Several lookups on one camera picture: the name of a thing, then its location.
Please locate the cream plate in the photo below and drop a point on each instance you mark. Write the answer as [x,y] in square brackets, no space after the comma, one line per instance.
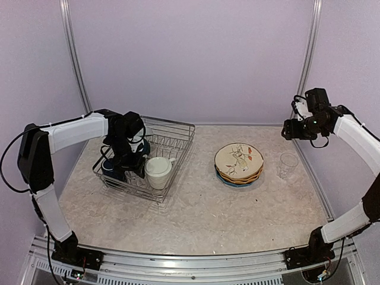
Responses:
[238,160]

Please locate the aluminium corner post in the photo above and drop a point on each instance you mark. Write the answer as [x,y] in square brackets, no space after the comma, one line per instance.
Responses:
[310,46]
[73,55]

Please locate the blue polka dot plate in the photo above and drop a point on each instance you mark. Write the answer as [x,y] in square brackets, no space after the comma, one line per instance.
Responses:
[230,183]

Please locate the cream ribbed mug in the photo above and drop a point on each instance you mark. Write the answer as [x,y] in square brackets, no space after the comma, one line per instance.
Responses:
[158,170]

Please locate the left aluminium corner post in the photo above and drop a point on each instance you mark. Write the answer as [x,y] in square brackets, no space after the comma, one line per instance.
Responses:
[73,55]

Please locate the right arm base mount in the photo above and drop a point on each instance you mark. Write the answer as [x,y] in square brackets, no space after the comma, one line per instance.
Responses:
[303,257]

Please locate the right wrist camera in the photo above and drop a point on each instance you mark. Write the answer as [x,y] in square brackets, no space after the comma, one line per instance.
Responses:
[300,108]

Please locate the light blue patterned bowl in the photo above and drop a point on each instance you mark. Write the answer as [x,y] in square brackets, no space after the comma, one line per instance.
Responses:
[147,131]

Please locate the yellow polka dot plate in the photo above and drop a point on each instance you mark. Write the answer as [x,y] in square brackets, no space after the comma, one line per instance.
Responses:
[241,181]

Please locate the aluminium front rail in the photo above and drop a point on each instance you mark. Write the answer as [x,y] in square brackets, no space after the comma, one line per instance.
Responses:
[122,267]

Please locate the dark blue mug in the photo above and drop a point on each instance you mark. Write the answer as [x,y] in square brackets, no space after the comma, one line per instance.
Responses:
[108,169]

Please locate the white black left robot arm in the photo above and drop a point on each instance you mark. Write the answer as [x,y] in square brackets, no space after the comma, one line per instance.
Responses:
[124,134]

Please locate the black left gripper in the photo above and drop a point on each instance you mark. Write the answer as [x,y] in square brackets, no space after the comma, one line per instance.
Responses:
[137,165]

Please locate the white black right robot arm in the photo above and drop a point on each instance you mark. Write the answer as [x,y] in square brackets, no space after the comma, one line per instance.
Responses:
[315,116]

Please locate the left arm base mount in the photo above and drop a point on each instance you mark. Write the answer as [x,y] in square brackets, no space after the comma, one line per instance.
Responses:
[82,257]

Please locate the right aluminium corner post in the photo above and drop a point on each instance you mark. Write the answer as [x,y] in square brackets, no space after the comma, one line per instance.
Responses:
[310,46]

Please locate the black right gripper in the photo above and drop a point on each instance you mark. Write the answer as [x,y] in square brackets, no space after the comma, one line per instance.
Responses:
[293,131]

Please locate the clear glass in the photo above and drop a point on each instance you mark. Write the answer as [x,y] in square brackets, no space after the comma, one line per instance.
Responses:
[287,164]
[133,179]

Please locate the dark teal bowl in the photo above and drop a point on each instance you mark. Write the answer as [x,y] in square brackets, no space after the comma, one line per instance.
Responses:
[141,146]

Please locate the wire dish rack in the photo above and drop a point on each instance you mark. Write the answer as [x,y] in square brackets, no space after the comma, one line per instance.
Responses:
[161,146]

